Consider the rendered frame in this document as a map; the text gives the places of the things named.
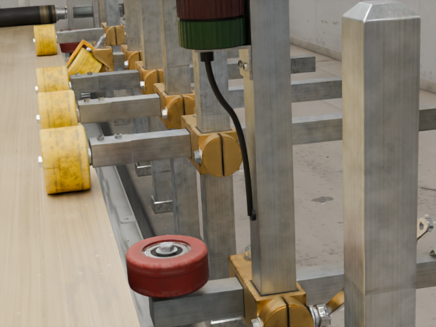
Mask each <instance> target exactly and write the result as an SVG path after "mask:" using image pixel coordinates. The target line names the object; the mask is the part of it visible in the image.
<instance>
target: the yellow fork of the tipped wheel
mask: <svg viewBox="0 0 436 327"><path fill-rule="evenodd" d="M106 41H107V39H106V38H104V37H103V36H101V38H100V39H99V41H98V42H97V43H96V45H95V47H94V46H92V45H91V44H89V43H88V42H86V41H85V40H82V41H81V42H80V43H79V45H78V46H77V48H76V49H75V51H74V52H73V54H72V55H71V56H70V58H68V57H67V58H66V59H65V62H66V64H67V65H70V63H71V61H72V60H73V59H74V57H75V56H76V54H77V53H78V52H79V50H80V48H81V47H82V46H83V45H86V46H87V47H89V48H90V49H91V53H92V55H93V57H94V58H96V59H98V61H100V62H102V63H103V66H102V68H101V70H100V73H101V72H102V71H103V69H104V68H105V67H106V66H107V67H106V69H105V70H106V72H111V71H114V58H113V50H112V48H111V47H110V46H104V44H105V42H106Z"/></svg>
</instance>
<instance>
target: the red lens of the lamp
mask: <svg viewBox="0 0 436 327"><path fill-rule="evenodd" d="M176 14H177V17H178V18H184V19H210V18H227V17H233V16H240V15H243V14H246V1H245V0H176Z"/></svg>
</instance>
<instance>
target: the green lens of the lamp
mask: <svg viewBox="0 0 436 327"><path fill-rule="evenodd" d="M177 25H178V44H179V47H183V48H188V49H215V48H223V47H234V46H238V45H243V44H246V43H247V17H246V16H244V17H243V18H240V19H233V20H228V21H213V22H185V21H180V20H179V19H178V20H177Z"/></svg>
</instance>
